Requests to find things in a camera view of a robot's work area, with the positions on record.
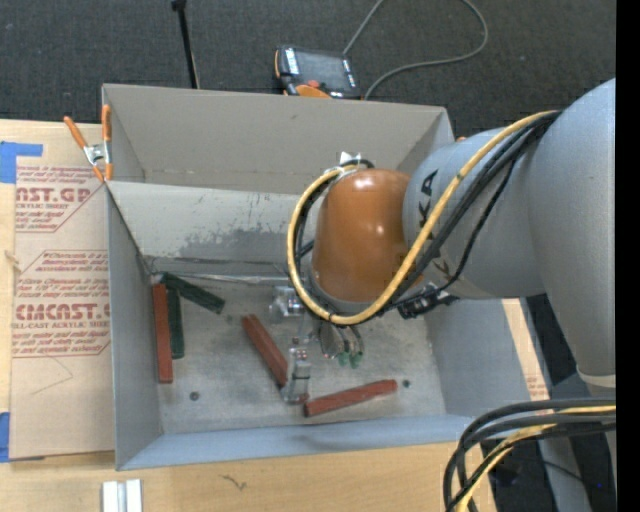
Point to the black cylinder on white bracket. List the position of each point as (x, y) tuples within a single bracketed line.
[(419, 305)]

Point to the brown cardboard board, red print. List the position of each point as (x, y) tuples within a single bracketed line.
[(60, 380)]

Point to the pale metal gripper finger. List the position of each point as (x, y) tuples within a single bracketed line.
[(296, 391), (301, 369)]

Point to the dark green flat block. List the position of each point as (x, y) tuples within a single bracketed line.
[(176, 325), (195, 292)]

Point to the grey metal bin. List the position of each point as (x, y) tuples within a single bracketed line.
[(215, 235)]

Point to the red-brown flat block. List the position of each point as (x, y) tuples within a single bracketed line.
[(264, 347), (350, 397), (162, 335)]

